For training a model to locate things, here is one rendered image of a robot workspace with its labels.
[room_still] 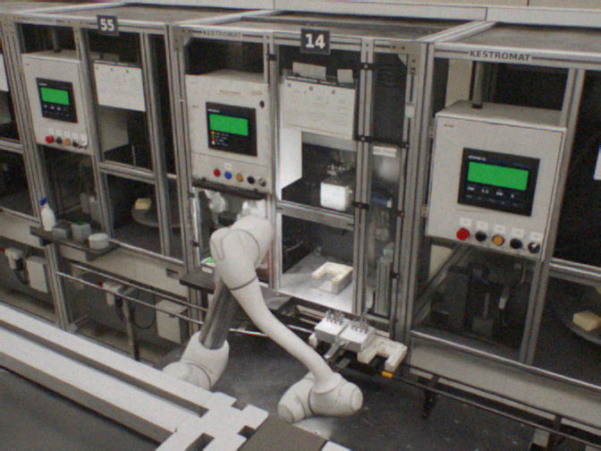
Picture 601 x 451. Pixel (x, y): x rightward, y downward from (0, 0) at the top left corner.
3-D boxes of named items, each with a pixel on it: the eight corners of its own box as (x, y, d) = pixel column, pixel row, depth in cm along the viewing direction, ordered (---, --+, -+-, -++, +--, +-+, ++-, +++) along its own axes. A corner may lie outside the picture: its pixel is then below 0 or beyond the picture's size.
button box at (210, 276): (201, 285, 285) (199, 261, 280) (212, 277, 291) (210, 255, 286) (215, 289, 281) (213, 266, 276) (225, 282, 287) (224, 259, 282)
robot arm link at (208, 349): (167, 385, 239) (192, 353, 258) (204, 404, 237) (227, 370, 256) (223, 221, 202) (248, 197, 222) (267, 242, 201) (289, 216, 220)
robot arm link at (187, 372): (149, 429, 224) (143, 378, 215) (173, 396, 240) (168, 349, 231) (190, 438, 220) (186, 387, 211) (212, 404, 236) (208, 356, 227)
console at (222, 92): (188, 179, 279) (180, 75, 261) (226, 162, 302) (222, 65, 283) (266, 197, 260) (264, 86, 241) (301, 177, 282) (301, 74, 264)
